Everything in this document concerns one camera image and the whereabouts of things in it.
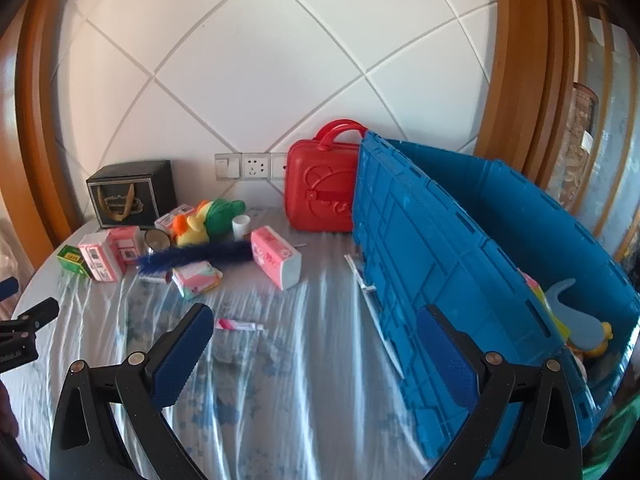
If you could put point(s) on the pink white tube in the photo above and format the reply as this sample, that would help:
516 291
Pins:
235 324

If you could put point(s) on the white wall power socket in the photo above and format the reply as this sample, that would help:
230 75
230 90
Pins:
255 166

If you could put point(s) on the person's left hand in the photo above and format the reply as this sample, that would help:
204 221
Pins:
6 410

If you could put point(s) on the white wall antenna socket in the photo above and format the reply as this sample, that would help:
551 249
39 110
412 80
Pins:
278 165

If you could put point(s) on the blue plush toy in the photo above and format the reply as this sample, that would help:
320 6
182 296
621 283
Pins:
575 315

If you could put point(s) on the cloth-covered round desktop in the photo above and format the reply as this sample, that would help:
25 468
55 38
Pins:
300 360

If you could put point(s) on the wooden door frame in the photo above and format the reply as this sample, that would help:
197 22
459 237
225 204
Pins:
40 135
525 60

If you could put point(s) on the blue feather duster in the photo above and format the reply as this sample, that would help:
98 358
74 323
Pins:
200 252

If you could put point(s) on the pink cardboard box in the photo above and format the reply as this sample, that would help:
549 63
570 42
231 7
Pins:
100 257
125 245

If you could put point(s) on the pink pack with white label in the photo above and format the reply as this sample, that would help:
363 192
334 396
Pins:
172 217

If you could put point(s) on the glass cup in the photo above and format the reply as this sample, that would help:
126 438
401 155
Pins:
157 240

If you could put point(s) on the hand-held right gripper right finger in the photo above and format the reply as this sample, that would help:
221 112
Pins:
447 355

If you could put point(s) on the white plastic bottle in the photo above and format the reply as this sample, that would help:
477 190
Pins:
241 227

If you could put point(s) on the black gift box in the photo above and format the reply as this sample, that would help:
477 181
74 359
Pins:
150 190

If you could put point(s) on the red hard-shell suitcase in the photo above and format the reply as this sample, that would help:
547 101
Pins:
320 195

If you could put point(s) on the pink green tissue pack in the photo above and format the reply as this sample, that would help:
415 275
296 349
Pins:
197 280

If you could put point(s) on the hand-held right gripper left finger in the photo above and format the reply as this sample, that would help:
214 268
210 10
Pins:
182 355

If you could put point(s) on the large pink tissue pack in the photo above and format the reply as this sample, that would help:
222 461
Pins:
272 255

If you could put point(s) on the yellow green plush duck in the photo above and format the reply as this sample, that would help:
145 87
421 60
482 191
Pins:
215 217

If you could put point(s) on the blue plastic crate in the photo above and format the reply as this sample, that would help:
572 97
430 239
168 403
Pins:
425 260

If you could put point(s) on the green cardboard box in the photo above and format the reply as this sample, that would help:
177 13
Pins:
70 259

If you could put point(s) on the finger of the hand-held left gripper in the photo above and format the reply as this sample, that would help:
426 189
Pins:
9 288
39 312

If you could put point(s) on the patterned curtain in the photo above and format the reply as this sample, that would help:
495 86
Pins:
577 145

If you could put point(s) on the green cloth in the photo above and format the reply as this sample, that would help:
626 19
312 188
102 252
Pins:
615 435

